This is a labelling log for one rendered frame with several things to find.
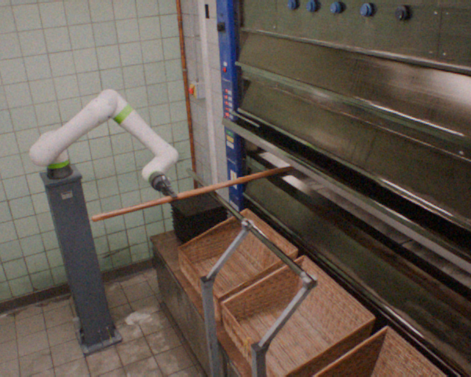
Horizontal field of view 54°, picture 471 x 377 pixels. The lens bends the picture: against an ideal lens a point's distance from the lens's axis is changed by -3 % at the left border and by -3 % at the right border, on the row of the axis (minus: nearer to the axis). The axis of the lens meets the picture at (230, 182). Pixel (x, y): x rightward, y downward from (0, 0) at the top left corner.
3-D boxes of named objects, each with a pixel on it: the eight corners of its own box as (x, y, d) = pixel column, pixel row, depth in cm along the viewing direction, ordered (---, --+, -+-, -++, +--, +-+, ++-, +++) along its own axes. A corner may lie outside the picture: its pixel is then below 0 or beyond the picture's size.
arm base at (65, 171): (41, 166, 276) (39, 157, 274) (66, 161, 283) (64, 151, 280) (49, 181, 255) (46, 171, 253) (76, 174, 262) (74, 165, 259)
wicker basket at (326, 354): (304, 296, 251) (304, 252, 240) (373, 365, 204) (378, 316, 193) (220, 326, 234) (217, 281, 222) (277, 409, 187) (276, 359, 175)
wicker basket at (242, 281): (250, 245, 301) (247, 206, 289) (300, 292, 254) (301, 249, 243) (178, 269, 282) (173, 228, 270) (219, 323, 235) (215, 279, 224)
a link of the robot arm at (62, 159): (41, 171, 254) (33, 138, 246) (51, 160, 268) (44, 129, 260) (63, 170, 253) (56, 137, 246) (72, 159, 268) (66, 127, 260)
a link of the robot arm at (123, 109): (89, 104, 240) (104, 88, 237) (96, 97, 252) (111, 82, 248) (115, 128, 246) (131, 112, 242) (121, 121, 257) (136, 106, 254)
